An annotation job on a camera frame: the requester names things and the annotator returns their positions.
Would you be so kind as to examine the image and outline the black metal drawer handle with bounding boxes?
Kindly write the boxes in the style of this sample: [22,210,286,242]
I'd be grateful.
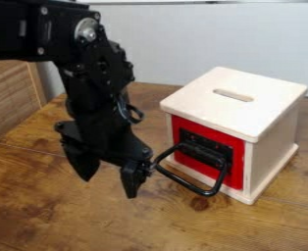
[154,128,234,198]

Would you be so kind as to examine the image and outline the wooden slatted panel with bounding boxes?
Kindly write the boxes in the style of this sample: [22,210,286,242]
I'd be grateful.
[0,60,47,137]

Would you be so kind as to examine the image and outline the light wooden box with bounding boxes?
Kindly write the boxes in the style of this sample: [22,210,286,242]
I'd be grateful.
[159,67,308,205]

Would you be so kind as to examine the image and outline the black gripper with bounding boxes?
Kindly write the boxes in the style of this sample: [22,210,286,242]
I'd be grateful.
[55,89,154,199]

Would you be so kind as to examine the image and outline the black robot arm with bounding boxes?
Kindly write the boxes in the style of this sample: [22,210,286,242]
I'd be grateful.
[0,0,154,198]

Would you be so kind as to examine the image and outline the red drawer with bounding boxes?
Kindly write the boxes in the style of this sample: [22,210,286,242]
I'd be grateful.
[171,116,245,190]

